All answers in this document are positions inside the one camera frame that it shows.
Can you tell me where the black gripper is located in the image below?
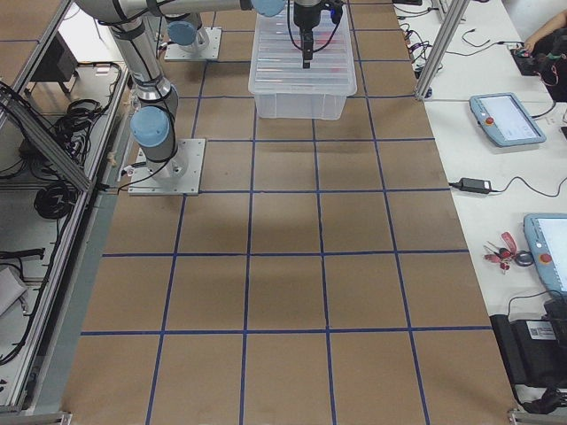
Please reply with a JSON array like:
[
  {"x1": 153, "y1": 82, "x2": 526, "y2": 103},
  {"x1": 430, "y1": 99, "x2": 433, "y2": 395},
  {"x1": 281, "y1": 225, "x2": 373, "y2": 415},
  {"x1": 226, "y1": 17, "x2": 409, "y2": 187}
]
[{"x1": 293, "y1": 0, "x2": 322, "y2": 69}]

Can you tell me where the clear plastic box lid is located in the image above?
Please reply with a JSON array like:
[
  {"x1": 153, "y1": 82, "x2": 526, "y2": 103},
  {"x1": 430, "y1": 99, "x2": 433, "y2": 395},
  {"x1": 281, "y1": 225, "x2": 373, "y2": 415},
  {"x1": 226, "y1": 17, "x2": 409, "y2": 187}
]
[{"x1": 247, "y1": 12, "x2": 358, "y2": 97}]

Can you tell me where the person forearm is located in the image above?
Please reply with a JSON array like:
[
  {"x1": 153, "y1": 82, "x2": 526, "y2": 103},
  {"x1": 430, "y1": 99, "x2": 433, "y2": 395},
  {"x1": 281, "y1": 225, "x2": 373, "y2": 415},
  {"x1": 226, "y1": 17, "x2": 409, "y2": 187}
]
[{"x1": 524, "y1": 10, "x2": 566, "y2": 53}]

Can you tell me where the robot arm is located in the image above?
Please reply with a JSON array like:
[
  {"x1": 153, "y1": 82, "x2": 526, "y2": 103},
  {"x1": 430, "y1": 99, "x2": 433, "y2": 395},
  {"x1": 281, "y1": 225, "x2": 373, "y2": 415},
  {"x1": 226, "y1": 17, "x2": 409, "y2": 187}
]
[
  {"x1": 166, "y1": 12, "x2": 209, "y2": 54},
  {"x1": 77, "y1": 1, "x2": 329, "y2": 179}
]

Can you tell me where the clear plastic storage box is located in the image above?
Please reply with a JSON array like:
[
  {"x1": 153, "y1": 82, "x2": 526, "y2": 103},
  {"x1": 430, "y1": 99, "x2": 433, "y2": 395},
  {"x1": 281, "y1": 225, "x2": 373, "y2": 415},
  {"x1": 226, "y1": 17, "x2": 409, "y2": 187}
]
[{"x1": 254, "y1": 93, "x2": 346, "y2": 120}]

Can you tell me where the teach pendant far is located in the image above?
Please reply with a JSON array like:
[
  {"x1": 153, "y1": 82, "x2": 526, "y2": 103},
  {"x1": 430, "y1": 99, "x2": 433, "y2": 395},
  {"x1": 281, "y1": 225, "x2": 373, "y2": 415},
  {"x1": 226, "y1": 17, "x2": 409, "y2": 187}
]
[{"x1": 469, "y1": 93, "x2": 547, "y2": 148}]

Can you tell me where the teach pendant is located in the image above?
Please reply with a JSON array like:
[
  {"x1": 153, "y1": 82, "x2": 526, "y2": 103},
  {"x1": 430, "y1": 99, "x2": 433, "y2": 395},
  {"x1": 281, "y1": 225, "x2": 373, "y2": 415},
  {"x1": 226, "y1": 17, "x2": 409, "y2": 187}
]
[
  {"x1": 524, "y1": 213, "x2": 567, "y2": 294},
  {"x1": 469, "y1": 93, "x2": 547, "y2": 148}
]

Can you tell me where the black power adapter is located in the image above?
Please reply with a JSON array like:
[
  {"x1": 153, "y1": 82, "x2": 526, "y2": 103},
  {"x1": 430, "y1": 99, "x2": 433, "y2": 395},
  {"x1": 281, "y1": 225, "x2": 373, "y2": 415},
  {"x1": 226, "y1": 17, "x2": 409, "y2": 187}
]
[{"x1": 448, "y1": 177, "x2": 494, "y2": 195}]

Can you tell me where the red key bunch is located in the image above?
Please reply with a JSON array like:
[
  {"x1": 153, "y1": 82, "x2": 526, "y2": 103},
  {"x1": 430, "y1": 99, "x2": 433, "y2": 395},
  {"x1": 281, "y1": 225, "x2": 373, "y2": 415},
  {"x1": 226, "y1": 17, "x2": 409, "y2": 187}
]
[{"x1": 483, "y1": 231, "x2": 534, "y2": 274}]

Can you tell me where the teach pendant near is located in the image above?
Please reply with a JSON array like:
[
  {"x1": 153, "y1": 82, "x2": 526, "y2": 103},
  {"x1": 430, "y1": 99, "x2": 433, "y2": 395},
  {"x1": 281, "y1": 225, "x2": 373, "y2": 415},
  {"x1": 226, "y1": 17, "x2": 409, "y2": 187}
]
[{"x1": 524, "y1": 213, "x2": 567, "y2": 294}]

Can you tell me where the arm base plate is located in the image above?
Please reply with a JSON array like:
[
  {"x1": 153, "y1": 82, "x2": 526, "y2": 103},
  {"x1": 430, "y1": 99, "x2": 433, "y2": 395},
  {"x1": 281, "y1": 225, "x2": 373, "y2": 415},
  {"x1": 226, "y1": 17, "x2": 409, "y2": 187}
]
[
  {"x1": 165, "y1": 26, "x2": 222, "y2": 62},
  {"x1": 127, "y1": 139, "x2": 206, "y2": 196}
]

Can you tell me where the aluminium frame post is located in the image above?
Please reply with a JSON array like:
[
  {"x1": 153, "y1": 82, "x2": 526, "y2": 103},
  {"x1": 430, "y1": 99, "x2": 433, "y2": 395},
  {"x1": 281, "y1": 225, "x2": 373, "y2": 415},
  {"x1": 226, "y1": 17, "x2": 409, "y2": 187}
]
[{"x1": 415, "y1": 0, "x2": 470, "y2": 101}]

